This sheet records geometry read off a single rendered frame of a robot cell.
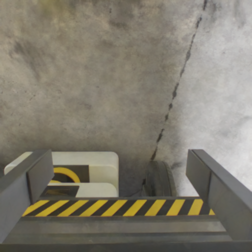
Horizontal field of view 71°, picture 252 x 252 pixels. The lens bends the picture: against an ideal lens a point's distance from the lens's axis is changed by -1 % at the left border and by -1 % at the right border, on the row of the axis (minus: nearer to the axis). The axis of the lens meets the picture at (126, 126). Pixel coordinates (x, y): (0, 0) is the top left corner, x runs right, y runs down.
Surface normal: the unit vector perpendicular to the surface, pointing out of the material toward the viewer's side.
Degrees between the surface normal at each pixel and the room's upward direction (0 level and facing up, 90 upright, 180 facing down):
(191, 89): 0
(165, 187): 46
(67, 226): 0
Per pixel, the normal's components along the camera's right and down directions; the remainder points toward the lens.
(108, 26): 0.02, 0.25
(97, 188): 0.00, -0.97
